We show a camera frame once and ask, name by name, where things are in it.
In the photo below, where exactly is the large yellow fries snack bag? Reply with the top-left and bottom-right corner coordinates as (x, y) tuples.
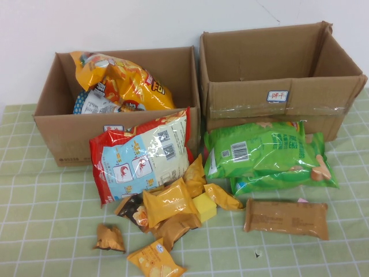
(70, 51), (177, 112)

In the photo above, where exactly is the yellow cheese cracker packet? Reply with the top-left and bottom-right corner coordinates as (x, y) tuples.
(126, 238), (188, 277)

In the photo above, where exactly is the gold brown snack packet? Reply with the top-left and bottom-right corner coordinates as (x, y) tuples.
(92, 223), (127, 254)

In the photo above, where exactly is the small yellow snack packet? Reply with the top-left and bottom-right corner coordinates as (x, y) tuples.
(204, 183), (244, 211)
(142, 177), (199, 229)
(183, 154), (208, 199)

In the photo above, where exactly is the green snack bag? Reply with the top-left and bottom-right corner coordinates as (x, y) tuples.
(204, 121), (328, 179)
(230, 132), (340, 197)

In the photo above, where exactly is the red shrimp cracker bag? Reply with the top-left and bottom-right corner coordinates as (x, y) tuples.
(89, 106), (194, 206)

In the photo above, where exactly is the yellow sponge block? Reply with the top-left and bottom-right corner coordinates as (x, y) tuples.
(191, 192), (219, 223)

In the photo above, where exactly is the taped brown cardboard box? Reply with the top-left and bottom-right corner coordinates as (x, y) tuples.
(198, 20), (369, 143)

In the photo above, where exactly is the white blue label sticker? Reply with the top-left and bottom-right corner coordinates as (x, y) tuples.
(267, 89), (289, 103)
(103, 124), (125, 134)

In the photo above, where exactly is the dark brown pastry packet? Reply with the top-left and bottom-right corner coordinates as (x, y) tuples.
(114, 193), (150, 233)

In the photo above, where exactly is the blue chips bag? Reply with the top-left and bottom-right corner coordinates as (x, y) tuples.
(71, 89), (145, 115)

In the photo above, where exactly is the printed brown cardboard box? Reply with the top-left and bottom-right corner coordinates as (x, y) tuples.
(32, 46), (202, 167)

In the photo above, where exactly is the long brown biscuit pack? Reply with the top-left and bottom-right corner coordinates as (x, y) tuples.
(243, 197), (329, 241)

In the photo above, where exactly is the green checked tablecloth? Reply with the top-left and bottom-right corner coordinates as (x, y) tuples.
(0, 86), (369, 277)

